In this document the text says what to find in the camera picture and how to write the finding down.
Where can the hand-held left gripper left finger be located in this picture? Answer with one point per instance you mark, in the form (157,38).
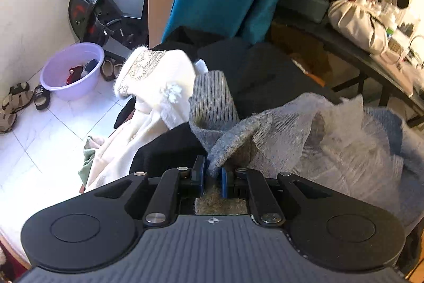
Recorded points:
(198,178)

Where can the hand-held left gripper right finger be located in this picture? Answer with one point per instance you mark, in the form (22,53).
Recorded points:
(224,182)

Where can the grey ribbed knit garment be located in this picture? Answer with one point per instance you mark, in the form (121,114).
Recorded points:
(212,97)

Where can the black knit garment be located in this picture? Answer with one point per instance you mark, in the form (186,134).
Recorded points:
(165,147)

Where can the white tulle garment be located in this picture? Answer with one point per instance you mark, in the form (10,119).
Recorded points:
(331,150)

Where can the small light blue cloth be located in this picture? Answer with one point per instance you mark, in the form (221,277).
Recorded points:
(201,66)

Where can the pale green cloth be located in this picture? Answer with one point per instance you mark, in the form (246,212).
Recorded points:
(87,160)

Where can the white fuzzy embroidered garment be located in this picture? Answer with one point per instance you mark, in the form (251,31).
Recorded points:
(159,70)

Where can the black coat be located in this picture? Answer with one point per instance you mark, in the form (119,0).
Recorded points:
(258,70)

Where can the beige slipper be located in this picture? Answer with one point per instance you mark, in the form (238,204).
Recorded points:
(118,69)
(106,70)

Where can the purple plastic basin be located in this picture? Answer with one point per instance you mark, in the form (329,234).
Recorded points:
(76,89)

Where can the brown cardboard box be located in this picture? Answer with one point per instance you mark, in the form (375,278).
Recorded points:
(298,44)

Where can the dark blue cloth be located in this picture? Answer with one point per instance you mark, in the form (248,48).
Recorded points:
(90,66)

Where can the red cloth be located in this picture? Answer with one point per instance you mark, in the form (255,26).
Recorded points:
(74,74)

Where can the blue knit garment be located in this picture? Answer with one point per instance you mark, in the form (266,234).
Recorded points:
(384,127)

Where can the black slipper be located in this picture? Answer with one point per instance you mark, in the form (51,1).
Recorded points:
(42,97)

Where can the black desk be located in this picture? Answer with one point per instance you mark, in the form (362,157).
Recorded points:
(364,61)

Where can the grey storage box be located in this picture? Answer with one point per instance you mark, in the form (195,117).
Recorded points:
(304,6)

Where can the red patterned rug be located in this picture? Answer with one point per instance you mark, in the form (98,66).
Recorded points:
(11,264)

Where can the black exercise bike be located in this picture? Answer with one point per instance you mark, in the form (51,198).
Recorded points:
(82,7)

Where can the cream handbag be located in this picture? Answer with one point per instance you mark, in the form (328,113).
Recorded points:
(357,24)

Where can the cluster of small bottles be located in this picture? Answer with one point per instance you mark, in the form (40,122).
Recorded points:
(402,31)

